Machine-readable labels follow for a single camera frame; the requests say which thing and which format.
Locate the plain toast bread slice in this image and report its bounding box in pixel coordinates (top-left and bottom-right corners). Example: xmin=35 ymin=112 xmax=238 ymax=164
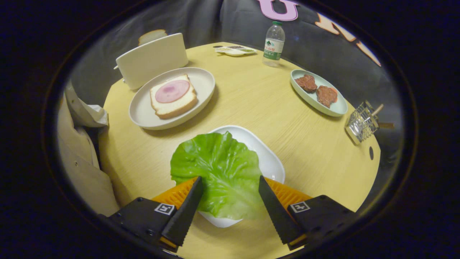
xmin=138 ymin=29 xmax=168 ymax=46

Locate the green lettuce leaf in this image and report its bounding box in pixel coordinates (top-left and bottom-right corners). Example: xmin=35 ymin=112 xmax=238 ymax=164
xmin=170 ymin=131 xmax=265 ymax=221

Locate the bread slice under ham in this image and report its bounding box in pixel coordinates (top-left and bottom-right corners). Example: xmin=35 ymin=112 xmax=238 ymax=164
xmin=150 ymin=74 xmax=198 ymax=120

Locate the white divided bean dish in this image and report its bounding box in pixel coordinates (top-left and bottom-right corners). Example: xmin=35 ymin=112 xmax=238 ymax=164
xmin=215 ymin=45 xmax=257 ymax=57

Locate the white toaster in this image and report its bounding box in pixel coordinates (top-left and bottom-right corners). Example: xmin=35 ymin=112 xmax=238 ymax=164
xmin=114 ymin=33 xmax=189 ymax=90

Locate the pale green oval plate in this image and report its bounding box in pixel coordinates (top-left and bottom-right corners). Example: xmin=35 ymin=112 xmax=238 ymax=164
xmin=290 ymin=69 xmax=348 ymax=117

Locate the clear water bottle green cap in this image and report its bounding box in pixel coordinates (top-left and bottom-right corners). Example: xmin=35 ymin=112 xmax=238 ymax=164
xmin=262 ymin=21 xmax=286 ymax=68

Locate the pink ham slice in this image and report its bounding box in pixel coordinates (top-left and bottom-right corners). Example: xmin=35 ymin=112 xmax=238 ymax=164
xmin=155 ymin=79 xmax=190 ymax=104

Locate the brown meat piece orange tip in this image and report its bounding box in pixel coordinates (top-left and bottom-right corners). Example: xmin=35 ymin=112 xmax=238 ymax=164
xmin=316 ymin=85 xmax=338 ymax=108

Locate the white squarish plate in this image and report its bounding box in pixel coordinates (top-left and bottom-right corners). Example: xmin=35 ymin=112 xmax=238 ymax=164
xmin=199 ymin=125 xmax=286 ymax=228

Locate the round grey-white plate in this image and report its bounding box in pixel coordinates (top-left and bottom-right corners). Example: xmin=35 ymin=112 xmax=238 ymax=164
xmin=129 ymin=67 xmax=216 ymax=131

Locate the beige bag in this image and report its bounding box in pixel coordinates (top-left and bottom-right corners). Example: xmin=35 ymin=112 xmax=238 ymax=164
xmin=57 ymin=97 xmax=120 ymax=216

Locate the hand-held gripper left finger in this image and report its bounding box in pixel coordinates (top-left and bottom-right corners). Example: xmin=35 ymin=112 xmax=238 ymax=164
xmin=99 ymin=176 xmax=204 ymax=252

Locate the clear square utensil holder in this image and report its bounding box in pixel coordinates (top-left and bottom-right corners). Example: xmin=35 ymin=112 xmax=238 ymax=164
xmin=345 ymin=101 xmax=380 ymax=145

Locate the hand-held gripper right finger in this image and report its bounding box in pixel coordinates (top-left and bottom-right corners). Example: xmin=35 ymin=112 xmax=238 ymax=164
xmin=259 ymin=175 xmax=358 ymax=251

